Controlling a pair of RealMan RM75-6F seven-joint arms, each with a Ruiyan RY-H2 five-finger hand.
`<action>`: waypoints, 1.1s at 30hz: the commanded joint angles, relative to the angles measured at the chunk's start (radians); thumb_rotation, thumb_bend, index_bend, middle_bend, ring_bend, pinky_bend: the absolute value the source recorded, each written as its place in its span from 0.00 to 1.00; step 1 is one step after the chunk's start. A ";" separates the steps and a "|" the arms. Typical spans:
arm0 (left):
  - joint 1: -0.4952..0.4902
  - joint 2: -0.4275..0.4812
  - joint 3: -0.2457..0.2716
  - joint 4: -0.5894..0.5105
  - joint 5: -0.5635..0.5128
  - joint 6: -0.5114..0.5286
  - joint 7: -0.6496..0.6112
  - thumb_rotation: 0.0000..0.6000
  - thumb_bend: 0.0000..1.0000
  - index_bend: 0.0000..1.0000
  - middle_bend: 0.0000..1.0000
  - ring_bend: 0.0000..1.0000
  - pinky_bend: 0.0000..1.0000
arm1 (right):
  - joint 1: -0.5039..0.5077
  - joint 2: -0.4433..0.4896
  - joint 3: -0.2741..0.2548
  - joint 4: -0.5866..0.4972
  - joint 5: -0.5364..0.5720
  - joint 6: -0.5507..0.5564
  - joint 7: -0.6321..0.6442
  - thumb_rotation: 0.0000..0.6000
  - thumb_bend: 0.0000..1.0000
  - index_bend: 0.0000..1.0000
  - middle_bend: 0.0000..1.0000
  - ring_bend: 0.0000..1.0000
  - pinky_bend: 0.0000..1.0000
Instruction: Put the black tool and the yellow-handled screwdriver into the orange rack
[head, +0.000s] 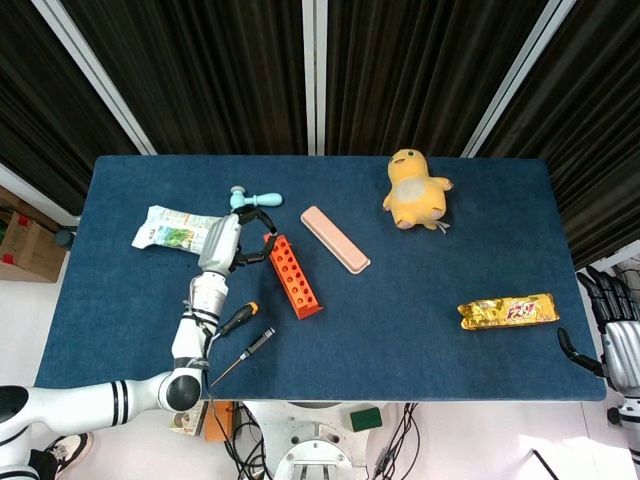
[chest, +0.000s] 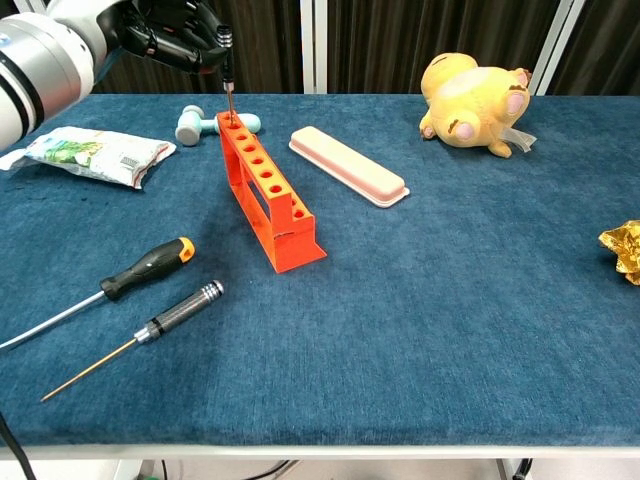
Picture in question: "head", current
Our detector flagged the black pleated curtain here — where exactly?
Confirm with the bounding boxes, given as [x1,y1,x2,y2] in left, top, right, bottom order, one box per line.
[324,0,549,159]
[59,0,309,156]
[479,0,640,271]
[0,0,144,216]

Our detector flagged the black and white sneaker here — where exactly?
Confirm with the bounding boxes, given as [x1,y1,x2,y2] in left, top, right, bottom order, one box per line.
[29,432,95,480]

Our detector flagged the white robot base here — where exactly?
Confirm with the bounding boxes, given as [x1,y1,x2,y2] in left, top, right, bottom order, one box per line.
[244,399,374,480]

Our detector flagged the white snack bag green print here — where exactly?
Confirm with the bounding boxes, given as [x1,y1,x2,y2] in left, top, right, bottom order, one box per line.
[131,204,224,257]

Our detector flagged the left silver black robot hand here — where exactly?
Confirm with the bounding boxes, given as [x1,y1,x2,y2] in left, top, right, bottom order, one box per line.
[196,208,279,276]

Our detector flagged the small printed carton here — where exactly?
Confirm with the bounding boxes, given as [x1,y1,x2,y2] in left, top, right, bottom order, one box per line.
[168,399,209,436]

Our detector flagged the yellow plush duck toy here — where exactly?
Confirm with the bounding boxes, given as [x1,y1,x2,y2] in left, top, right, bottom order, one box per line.
[382,147,455,234]

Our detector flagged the black cable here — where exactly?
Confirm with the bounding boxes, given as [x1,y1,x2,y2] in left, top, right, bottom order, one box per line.
[372,402,416,480]
[392,403,422,480]
[219,402,274,480]

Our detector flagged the light blue toy hammer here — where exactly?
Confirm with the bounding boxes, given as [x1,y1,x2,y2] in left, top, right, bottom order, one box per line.
[229,185,284,214]

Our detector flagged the black screwdriver with orange cap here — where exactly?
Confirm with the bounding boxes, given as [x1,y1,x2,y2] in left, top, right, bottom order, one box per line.
[212,301,260,341]

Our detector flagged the blue table cloth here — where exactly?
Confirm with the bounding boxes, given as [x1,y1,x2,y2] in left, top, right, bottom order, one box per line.
[32,154,607,403]

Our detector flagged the gold foil snack package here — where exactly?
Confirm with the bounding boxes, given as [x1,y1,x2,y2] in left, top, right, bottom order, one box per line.
[456,292,560,331]

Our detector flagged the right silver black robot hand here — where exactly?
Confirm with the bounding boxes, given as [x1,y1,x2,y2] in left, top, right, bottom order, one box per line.
[556,266,640,392]

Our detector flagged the orange tool holder rack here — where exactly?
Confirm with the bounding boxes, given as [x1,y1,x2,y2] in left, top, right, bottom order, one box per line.
[263,233,324,320]

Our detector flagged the white metal frame post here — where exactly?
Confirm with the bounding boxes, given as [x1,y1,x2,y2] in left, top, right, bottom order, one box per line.
[459,0,579,159]
[301,0,329,156]
[30,0,159,156]
[0,162,81,226]

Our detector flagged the orange box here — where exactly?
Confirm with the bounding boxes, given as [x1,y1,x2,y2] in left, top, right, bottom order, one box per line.
[204,401,236,444]

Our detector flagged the pink oblong plastic case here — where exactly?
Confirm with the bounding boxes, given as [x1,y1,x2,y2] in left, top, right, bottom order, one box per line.
[300,205,372,275]

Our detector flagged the silver knurled precision screwdriver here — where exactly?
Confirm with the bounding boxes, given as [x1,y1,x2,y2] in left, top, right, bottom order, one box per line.
[209,327,277,389]

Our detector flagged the brown cardboard box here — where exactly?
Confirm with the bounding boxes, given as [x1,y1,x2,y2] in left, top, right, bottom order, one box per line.
[0,209,69,284]

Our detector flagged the green block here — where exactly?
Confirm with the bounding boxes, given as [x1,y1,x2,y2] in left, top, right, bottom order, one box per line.
[349,407,384,433]

